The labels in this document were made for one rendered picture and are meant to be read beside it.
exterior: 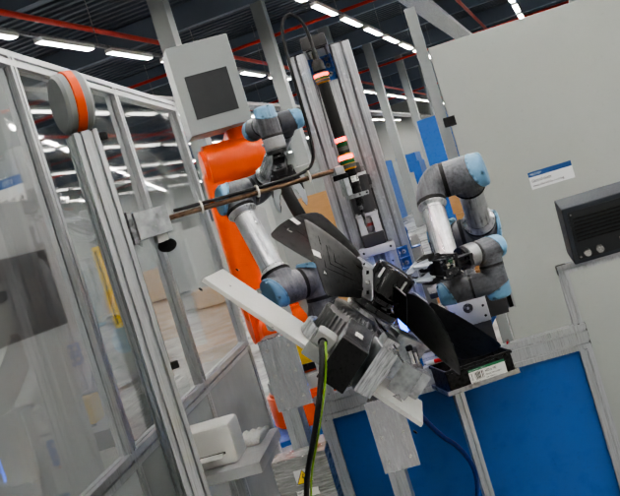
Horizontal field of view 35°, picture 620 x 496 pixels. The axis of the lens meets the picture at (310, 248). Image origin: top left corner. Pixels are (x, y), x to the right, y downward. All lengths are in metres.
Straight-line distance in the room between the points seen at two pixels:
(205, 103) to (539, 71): 2.84
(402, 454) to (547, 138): 2.27
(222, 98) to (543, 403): 4.11
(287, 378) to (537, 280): 2.18
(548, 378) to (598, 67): 1.87
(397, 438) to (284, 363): 0.36
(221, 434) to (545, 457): 1.13
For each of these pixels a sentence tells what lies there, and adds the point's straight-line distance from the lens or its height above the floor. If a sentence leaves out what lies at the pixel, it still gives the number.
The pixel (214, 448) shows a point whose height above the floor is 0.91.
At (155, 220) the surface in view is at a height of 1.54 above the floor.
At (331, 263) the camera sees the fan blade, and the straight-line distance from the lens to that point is 2.50.
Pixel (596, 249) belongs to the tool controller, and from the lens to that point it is 3.18.
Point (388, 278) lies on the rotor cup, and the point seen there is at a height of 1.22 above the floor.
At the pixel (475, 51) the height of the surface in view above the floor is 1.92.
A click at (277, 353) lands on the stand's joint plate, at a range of 2.69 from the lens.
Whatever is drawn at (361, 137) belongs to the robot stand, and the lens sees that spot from 3.76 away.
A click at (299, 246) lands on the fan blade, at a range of 2.77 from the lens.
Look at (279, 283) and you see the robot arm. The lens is 3.53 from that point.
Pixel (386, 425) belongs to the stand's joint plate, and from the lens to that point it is 2.70.
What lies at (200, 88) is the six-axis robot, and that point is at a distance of 6.82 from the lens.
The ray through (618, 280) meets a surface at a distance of 4.71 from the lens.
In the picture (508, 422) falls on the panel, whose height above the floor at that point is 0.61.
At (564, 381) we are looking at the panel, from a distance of 3.26.
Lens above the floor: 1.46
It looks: 2 degrees down
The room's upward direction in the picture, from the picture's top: 17 degrees counter-clockwise
